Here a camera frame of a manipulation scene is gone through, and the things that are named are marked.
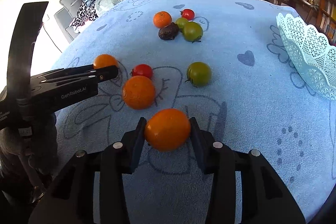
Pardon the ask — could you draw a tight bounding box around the dark brown avocado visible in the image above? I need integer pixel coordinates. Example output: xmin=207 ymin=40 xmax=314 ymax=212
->
xmin=158 ymin=22 xmax=179 ymax=40

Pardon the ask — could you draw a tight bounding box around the small red tomato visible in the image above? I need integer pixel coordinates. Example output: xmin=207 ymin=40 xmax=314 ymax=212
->
xmin=180 ymin=9 xmax=195 ymax=21

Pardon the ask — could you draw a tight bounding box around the round textured orange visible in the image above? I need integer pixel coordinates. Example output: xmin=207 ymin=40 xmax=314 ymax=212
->
xmin=122 ymin=76 xmax=156 ymax=110

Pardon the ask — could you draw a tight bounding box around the dark wooden desk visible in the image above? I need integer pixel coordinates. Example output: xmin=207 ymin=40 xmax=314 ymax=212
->
xmin=276 ymin=0 xmax=318 ymax=24

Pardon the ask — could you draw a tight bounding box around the gloved left hand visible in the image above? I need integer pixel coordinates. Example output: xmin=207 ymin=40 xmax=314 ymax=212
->
xmin=1 ymin=113 xmax=58 ymax=203

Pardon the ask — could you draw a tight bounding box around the wooden bookshelf with books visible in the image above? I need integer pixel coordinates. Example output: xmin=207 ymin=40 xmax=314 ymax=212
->
xmin=315 ymin=0 xmax=336 ymax=46

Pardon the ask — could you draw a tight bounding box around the large oval orange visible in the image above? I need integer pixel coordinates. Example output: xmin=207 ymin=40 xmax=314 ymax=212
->
xmin=93 ymin=54 xmax=118 ymax=69

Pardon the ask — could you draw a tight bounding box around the large green tomato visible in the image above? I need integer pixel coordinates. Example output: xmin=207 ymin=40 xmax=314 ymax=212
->
xmin=182 ymin=22 xmax=203 ymax=43

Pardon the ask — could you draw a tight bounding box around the small oval orange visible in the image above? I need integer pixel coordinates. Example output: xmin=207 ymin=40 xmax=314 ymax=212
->
xmin=144 ymin=109 xmax=191 ymax=152

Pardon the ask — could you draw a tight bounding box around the small mandarin orange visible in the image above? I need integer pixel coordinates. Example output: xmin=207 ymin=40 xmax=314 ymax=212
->
xmin=153 ymin=11 xmax=172 ymax=28

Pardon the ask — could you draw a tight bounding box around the small green tomato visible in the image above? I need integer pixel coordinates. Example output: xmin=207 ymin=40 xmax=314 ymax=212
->
xmin=175 ymin=17 xmax=189 ymax=32

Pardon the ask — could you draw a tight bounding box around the light blue lace basket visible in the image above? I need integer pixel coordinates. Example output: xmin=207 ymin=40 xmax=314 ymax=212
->
xmin=276 ymin=13 xmax=335 ymax=100

